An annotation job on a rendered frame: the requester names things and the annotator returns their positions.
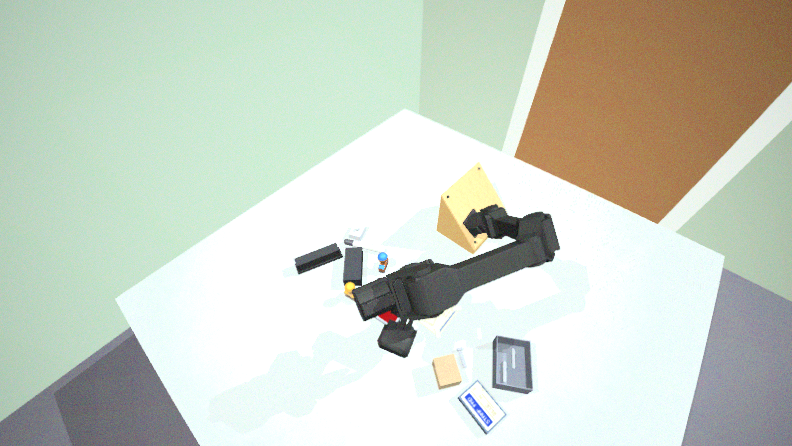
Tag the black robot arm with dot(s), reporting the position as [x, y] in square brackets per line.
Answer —
[433, 288]

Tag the cream paper card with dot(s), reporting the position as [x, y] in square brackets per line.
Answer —
[437, 325]

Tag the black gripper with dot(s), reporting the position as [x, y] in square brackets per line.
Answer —
[397, 338]

